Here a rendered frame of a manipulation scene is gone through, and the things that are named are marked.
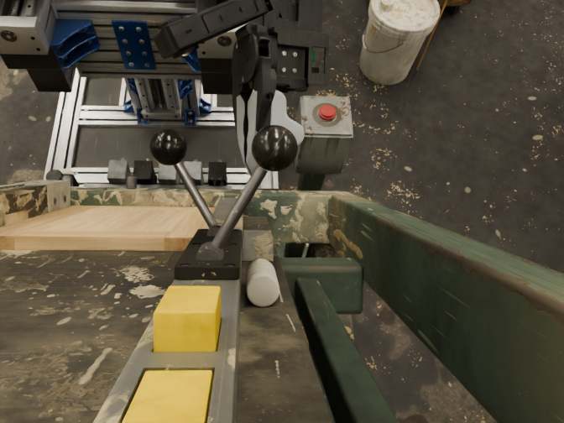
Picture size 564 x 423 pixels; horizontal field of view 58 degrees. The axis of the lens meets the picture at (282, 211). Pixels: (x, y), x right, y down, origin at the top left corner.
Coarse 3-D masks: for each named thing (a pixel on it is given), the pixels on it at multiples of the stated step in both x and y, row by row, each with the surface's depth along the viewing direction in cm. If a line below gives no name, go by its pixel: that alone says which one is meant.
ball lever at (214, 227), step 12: (168, 132) 52; (156, 144) 51; (168, 144) 51; (180, 144) 52; (156, 156) 52; (168, 156) 52; (180, 156) 52; (180, 168) 53; (192, 180) 54; (192, 192) 53; (204, 204) 54; (204, 216) 54; (216, 228) 53
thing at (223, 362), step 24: (216, 216) 78; (240, 264) 45; (240, 288) 47; (144, 336) 27; (144, 360) 24; (168, 360) 24; (192, 360) 24; (216, 360) 24; (120, 384) 21; (216, 384) 21; (120, 408) 19; (216, 408) 19
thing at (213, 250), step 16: (272, 128) 41; (256, 144) 41; (272, 144) 40; (288, 144) 40; (256, 160) 41; (272, 160) 40; (288, 160) 41; (256, 176) 42; (240, 208) 42; (224, 224) 42; (224, 240) 42; (208, 256) 41
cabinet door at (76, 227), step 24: (48, 216) 90; (72, 216) 92; (96, 216) 94; (120, 216) 95; (144, 216) 96; (168, 216) 96; (192, 216) 95; (0, 240) 69; (24, 240) 69; (48, 240) 69; (72, 240) 69; (96, 240) 70; (120, 240) 70; (144, 240) 70; (168, 240) 70
